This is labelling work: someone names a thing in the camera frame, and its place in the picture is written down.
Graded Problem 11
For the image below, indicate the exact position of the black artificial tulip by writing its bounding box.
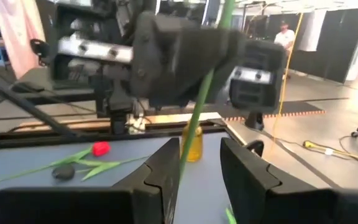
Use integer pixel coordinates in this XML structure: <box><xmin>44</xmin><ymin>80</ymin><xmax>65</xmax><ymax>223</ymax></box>
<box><xmin>51</xmin><ymin>154</ymin><xmax>151</xmax><ymax>182</ymax></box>

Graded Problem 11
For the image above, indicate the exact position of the pink cloth curtain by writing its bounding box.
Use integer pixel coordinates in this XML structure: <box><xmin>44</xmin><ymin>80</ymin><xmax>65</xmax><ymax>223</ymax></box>
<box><xmin>0</xmin><ymin>0</ymin><xmax>47</xmax><ymax>79</ymax></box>

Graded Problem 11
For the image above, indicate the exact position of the black floor mat striped edge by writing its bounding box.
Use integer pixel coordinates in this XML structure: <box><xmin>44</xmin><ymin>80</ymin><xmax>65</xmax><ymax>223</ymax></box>
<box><xmin>194</xmin><ymin>101</ymin><xmax>326</xmax><ymax>123</ymax></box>

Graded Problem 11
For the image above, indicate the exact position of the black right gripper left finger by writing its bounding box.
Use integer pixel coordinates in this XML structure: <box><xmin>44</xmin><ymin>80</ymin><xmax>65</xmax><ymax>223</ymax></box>
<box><xmin>0</xmin><ymin>138</ymin><xmax>181</xmax><ymax>224</ymax></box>

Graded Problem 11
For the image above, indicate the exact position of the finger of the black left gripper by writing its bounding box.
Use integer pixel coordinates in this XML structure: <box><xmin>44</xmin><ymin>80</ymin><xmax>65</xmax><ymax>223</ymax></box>
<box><xmin>219</xmin><ymin>29</ymin><xmax>249</xmax><ymax>105</ymax></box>
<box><xmin>131</xmin><ymin>11</ymin><xmax>229</xmax><ymax>108</ymax></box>

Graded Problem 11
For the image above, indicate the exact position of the black aluminium table frame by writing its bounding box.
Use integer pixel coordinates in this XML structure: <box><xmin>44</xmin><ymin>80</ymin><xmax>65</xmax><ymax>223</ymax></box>
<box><xmin>0</xmin><ymin>118</ymin><xmax>239</xmax><ymax>150</ymax></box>

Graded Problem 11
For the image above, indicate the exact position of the black partition panel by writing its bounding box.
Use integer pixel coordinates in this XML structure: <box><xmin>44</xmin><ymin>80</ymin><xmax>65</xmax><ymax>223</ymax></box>
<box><xmin>289</xmin><ymin>7</ymin><xmax>358</xmax><ymax>85</ymax></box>

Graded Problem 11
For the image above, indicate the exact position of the yellow plug extension cable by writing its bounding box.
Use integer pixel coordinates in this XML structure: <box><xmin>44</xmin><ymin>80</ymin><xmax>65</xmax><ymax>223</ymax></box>
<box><xmin>302</xmin><ymin>139</ymin><xmax>358</xmax><ymax>162</ymax></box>

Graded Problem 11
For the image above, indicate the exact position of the black stand pole with base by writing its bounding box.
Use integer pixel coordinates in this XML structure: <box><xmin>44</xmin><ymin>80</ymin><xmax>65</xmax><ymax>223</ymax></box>
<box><xmin>244</xmin><ymin>111</ymin><xmax>265</xmax><ymax>131</ymax></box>

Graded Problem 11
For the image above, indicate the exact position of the yellow glass vase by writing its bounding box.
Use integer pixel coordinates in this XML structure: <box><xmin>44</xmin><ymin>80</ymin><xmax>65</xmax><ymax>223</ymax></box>
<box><xmin>181</xmin><ymin>123</ymin><xmax>204</xmax><ymax>163</ymax></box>

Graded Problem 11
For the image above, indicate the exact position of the dark red artificial tulip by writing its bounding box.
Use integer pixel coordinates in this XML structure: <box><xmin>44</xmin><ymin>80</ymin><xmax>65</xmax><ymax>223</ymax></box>
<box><xmin>178</xmin><ymin>0</ymin><xmax>237</xmax><ymax>224</ymax></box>

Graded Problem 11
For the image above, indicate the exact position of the yellow hanging power cord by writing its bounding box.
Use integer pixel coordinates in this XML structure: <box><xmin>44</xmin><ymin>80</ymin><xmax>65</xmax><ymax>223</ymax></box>
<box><xmin>265</xmin><ymin>12</ymin><xmax>305</xmax><ymax>156</ymax></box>

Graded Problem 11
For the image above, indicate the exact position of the person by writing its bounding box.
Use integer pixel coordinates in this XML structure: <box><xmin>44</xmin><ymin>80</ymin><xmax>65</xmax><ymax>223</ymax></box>
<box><xmin>273</xmin><ymin>20</ymin><xmax>296</xmax><ymax>80</ymax></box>

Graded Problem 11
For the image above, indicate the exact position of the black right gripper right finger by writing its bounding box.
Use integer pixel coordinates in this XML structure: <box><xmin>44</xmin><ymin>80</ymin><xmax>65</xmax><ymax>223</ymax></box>
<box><xmin>219</xmin><ymin>138</ymin><xmax>358</xmax><ymax>224</ymax></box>

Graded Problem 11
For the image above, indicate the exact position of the wooden table board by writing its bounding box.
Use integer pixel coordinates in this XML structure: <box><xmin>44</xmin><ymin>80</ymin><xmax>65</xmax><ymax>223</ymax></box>
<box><xmin>12</xmin><ymin>111</ymin><xmax>223</xmax><ymax>133</ymax></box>

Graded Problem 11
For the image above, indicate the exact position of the black diagonal frame strut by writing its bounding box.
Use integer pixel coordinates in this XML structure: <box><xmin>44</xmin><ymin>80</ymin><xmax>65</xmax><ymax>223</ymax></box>
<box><xmin>0</xmin><ymin>73</ymin><xmax>83</xmax><ymax>139</ymax></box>

